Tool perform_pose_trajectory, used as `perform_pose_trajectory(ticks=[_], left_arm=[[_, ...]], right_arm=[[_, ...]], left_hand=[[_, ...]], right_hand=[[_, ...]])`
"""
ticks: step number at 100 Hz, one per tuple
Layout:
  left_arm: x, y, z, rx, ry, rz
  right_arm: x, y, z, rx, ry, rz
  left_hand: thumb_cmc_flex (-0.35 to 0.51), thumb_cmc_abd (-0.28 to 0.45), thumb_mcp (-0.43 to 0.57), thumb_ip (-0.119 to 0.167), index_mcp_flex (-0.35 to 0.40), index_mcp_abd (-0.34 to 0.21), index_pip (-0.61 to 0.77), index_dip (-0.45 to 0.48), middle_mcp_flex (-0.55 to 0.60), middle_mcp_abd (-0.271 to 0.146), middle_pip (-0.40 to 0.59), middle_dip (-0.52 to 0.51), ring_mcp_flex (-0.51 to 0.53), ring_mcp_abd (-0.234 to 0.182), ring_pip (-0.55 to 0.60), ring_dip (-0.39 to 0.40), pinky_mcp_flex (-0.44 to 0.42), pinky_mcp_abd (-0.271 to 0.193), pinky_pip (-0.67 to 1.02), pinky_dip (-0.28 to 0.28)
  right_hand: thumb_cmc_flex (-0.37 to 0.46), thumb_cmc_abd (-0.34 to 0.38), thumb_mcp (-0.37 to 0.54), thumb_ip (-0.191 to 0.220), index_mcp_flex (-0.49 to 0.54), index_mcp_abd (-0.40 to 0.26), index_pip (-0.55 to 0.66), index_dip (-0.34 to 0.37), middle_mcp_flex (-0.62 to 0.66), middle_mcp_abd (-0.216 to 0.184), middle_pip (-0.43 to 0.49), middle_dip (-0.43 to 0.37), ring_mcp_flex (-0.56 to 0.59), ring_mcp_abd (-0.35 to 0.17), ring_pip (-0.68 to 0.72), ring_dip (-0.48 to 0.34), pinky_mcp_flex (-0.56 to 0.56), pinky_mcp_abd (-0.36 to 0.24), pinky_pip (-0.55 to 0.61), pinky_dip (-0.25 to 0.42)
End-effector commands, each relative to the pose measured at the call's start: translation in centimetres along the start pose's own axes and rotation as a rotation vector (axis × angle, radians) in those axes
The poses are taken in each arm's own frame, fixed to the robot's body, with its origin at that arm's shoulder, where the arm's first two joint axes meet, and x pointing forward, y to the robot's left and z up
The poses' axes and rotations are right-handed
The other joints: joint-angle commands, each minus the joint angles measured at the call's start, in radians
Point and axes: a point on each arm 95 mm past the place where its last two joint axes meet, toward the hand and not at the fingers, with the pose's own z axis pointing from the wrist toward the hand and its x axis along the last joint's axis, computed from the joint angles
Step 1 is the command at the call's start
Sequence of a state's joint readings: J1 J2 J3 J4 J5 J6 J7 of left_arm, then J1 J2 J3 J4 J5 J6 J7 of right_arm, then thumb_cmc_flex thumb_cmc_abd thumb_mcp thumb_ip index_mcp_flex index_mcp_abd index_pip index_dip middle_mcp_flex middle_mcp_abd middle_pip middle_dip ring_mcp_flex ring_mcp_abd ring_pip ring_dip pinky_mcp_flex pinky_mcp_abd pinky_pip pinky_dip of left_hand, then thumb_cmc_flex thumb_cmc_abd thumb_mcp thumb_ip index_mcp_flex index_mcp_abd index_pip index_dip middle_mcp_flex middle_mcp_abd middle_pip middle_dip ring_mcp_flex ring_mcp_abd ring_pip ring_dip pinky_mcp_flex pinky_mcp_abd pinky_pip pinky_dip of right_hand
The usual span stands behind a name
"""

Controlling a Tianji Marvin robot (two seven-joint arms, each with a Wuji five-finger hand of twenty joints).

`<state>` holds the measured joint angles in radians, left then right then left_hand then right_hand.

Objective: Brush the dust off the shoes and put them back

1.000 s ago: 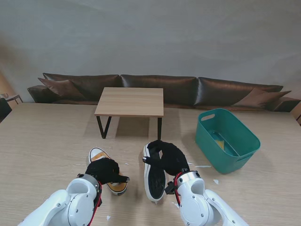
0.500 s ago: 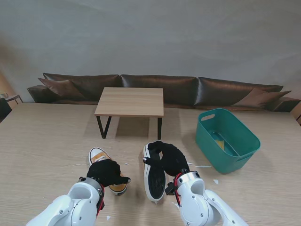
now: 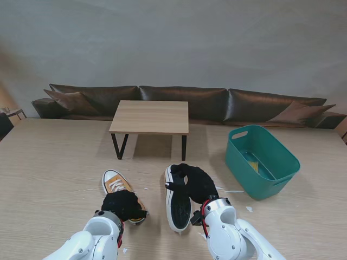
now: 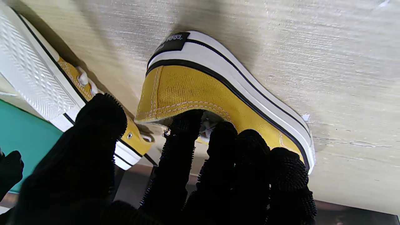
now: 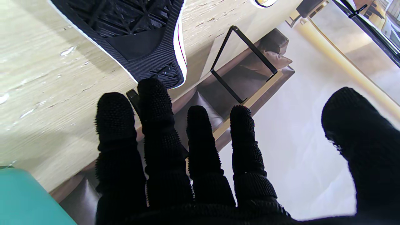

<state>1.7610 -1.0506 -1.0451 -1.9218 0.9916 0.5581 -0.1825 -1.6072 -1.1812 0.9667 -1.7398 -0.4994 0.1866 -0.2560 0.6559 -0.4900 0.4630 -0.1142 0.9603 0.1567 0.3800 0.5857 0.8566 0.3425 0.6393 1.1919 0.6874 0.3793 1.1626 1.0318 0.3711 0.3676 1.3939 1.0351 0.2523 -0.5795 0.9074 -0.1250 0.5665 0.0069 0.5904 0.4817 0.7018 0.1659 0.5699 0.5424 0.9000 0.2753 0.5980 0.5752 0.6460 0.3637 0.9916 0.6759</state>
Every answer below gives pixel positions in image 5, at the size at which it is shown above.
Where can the long white paper scrap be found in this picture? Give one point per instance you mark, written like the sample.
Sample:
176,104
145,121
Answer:
3,97

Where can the small wooden black-legged table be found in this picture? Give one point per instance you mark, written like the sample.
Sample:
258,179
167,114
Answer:
133,98

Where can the brown leather cushion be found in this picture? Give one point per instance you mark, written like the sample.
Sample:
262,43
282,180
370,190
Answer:
275,61

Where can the black stand pole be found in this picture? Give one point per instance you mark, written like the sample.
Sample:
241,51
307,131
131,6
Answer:
375,31

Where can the yellow canvas sneaker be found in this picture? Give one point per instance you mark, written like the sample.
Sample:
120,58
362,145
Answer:
264,2
131,18

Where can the green plastic basin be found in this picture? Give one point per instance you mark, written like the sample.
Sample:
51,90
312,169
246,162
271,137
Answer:
25,200

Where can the brown leather sofa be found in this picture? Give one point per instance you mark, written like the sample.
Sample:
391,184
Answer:
237,81

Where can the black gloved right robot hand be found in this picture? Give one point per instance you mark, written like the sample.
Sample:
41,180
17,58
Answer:
168,187

